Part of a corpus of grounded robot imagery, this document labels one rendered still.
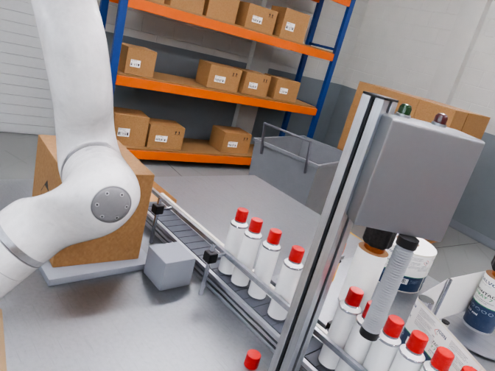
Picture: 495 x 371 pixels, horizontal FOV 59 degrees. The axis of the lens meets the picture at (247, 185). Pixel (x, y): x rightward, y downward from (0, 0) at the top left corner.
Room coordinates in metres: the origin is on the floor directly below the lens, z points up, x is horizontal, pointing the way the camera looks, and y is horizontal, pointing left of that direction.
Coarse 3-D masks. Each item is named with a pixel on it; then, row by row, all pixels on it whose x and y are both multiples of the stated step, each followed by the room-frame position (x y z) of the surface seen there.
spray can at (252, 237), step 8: (256, 224) 1.08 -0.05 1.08; (248, 232) 1.08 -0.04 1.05; (256, 232) 1.08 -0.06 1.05; (248, 240) 1.07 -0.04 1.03; (256, 240) 1.07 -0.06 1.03; (240, 248) 1.08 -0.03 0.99; (248, 248) 1.07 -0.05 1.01; (256, 248) 1.08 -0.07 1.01; (240, 256) 1.08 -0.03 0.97; (248, 256) 1.07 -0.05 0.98; (248, 264) 1.07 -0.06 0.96; (240, 272) 1.07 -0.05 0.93; (232, 280) 1.08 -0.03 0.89; (240, 280) 1.07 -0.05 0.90; (248, 280) 1.08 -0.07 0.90
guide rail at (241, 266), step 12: (156, 192) 1.39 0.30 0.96; (168, 204) 1.32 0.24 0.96; (180, 216) 1.27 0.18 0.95; (192, 228) 1.22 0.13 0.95; (228, 252) 1.10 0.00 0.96; (240, 264) 1.05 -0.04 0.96; (252, 276) 1.01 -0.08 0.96; (264, 288) 0.97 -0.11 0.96; (276, 300) 0.94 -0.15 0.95; (324, 336) 0.83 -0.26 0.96; (336, 348) 0.80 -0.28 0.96; (348, 360) 0.78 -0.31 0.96
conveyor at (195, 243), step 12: (168, 216) 1.40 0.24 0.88; (168, 228) 1.31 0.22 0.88; (180, 228) 1.33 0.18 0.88; (180, 240) 1.25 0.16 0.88; (192, 240) 1.27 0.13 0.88; (204, 240) 1.29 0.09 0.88; (216, 264) 1.16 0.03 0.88; (228, 276) 1.11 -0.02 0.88; (240, 288) 1.07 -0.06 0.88; (252, 300) 1.02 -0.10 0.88; (264, 300) 1.04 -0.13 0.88; (264, 312) 0.99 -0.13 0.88; (276, 324) 0.95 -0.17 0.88; (312, 336) 0.94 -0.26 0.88; (312, 348) 0.89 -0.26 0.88; (312, 360) 0.85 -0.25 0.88
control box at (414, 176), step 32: (384, 128) 0.71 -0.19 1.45; (416, 128) 0.71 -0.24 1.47; (448, 128) 0.79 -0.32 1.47; (384, 160) 0.70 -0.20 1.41; (416, 160) 0.71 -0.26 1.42; (448, 160) 0.72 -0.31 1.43; (384, 192) 0.70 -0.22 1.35; (416, 192) 0.71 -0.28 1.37; (448, 192) 0.72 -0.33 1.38; (384, 224) 0.71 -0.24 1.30; (416, 224) 0.72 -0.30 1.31; (448, 224) 0.73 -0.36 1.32
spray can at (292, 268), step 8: (296, 248) 0.98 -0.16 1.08; (296, 256) 0.97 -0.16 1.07; (288, 264) 0.97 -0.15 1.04; (296, 264) 0.97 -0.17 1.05; (280, 272) 0.98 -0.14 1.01; (288, 272) 0.96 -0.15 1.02; (296, 272) 0.96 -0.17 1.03; (280, 280) 0.97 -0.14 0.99; (288, 280) 0.96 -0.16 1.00; (296, 280) 0.97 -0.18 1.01; (280, 288) 0.96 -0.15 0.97; (288, 288) 0.96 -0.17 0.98; (288, 296) 0.96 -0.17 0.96; (272, 304) 0.97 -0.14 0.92; (272, 312) 0.97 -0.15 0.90; (280, 312) 0.96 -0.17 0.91; (280, 320) 0.96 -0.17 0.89
